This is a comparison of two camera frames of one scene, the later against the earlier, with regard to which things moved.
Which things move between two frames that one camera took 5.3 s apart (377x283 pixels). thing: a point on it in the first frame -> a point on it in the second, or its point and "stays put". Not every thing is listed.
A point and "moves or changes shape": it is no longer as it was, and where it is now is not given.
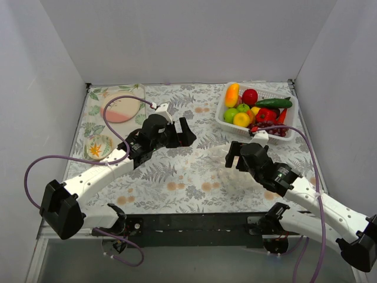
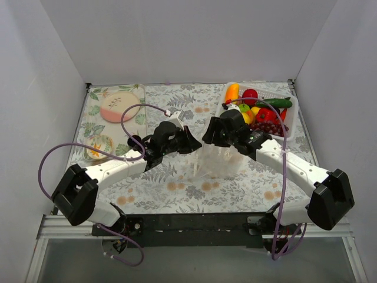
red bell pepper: [266, 114] stays put
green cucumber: [275, 102] stays put
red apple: [250, 96] stays put
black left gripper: [175, 135] -> [182, 141]
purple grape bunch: [281, 132] stays put
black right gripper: [238, 157] -> [219, 131]
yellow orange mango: [232, 94] stays put
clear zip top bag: [229, 186] moves or changes shape
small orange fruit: [252, 117] stays put
